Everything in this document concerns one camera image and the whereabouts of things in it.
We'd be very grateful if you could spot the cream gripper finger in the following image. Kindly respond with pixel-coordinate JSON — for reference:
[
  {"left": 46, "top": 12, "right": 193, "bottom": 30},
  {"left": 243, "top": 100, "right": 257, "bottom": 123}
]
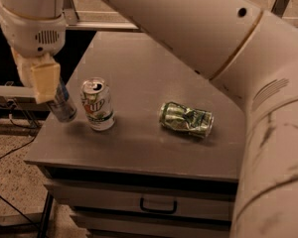
[
  {"left": 31, "top": 54, "right": 61, "bottom": 104},
  {"left": 11, "top": 49, "right": 34, "bottom": 88}
]

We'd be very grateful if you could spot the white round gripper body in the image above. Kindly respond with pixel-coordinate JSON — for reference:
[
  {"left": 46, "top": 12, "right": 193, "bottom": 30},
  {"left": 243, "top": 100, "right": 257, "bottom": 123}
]
[{"left": 0, "top": 2, "right": 66, "bottom": 58}]

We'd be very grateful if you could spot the silver blue redbull can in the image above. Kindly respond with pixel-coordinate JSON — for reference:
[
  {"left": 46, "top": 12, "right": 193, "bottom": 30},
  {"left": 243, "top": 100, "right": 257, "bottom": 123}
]
[{"left": 47, "top": 79, "right": 76, "bottom": 123}]

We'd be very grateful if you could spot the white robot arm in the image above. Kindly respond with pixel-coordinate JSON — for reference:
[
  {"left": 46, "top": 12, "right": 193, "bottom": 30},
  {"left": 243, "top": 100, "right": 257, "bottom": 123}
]
[{"left": 26, "top": 0, "right": 298, "bottom": 238}]

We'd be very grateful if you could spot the white green 7up can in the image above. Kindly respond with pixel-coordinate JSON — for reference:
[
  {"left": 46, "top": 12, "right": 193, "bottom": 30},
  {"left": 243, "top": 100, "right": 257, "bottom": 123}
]
[{"left": 80, "top": 77, "right": 115, "bottom": 131}]

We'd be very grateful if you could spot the crushed green soda can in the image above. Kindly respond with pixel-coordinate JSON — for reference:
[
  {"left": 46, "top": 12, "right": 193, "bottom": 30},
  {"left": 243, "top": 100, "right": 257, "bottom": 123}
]
[{"left": 159, "top": 102, "right": 214, "bottom": 139}]

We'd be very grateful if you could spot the black metal cart leg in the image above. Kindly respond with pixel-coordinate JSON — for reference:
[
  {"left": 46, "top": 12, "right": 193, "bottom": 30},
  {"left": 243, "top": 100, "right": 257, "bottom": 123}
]
[{"left": 37, "top": 192, "right": 54, "bottom": 238}]

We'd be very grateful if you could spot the black cable on floor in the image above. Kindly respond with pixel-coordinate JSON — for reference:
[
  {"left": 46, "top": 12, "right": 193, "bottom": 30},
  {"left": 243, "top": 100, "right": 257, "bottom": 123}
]
[{"left": 0, "top": 82, "right": 41, "bottom": 230}]

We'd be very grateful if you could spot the black drawer handle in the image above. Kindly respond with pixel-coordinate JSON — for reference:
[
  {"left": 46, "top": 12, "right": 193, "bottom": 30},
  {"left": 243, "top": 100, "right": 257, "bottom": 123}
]
[{"left": 139, "top": 197, "right": 178, "bottom": 214}]

